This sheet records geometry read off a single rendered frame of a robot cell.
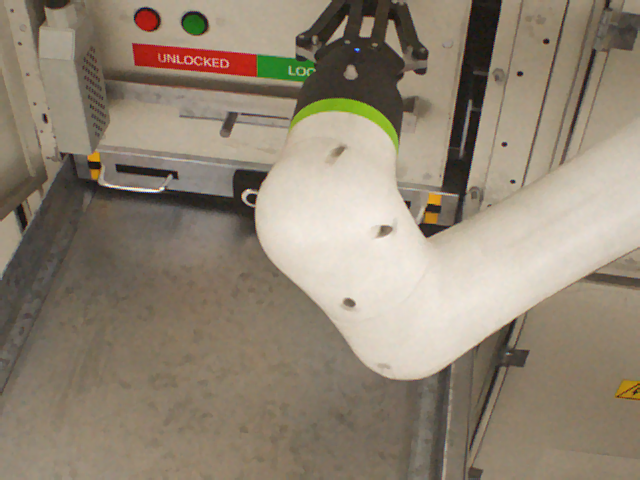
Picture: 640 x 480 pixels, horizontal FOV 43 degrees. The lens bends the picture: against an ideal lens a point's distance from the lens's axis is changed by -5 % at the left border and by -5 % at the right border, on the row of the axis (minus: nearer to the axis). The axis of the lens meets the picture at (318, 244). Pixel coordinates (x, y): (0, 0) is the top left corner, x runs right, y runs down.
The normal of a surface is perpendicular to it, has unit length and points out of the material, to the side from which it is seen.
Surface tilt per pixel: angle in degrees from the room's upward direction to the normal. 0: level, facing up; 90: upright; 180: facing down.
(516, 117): 90
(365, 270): 79
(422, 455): 0
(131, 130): 90
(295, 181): 33
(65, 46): 61
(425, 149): 90
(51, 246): 0
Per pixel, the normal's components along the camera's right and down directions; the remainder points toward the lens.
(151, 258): 0.03, -0.68
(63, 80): -0.16, 0.72
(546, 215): -0.38, -0.27
